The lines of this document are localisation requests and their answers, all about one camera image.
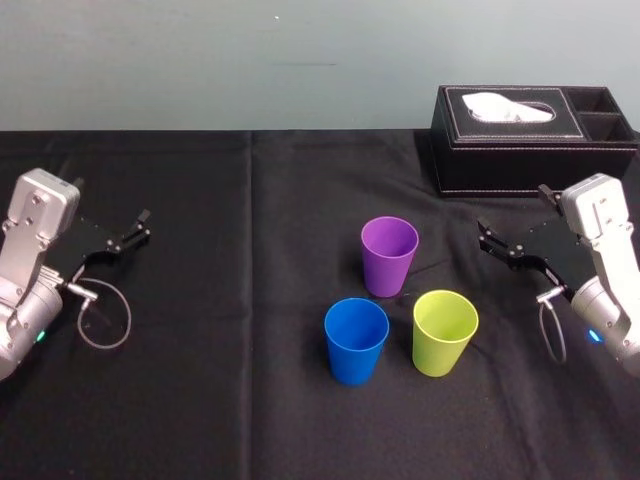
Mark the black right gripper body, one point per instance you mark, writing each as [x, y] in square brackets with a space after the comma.
[555, 245]

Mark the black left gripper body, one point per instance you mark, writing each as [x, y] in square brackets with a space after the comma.
[87, 237]

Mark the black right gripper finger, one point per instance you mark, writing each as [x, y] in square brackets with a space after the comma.
[500, 247]
[550, 196]

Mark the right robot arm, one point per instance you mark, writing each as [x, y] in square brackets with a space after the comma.
[602, 235]

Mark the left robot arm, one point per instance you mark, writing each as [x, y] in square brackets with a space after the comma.
[30, 225]

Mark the black leather tissue box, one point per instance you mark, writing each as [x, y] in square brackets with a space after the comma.
[500, 160]

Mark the white tissue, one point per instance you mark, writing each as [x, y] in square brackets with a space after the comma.
[500, 107]

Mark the black tablecloth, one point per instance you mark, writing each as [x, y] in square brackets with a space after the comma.
[225, 300]

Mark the purple plastic cup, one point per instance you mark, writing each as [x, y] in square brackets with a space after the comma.
[382, 270]

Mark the green plastic cup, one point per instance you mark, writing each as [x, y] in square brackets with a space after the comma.
[435, 355]

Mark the blue plastic cup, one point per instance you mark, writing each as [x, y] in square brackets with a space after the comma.
[352, 360]

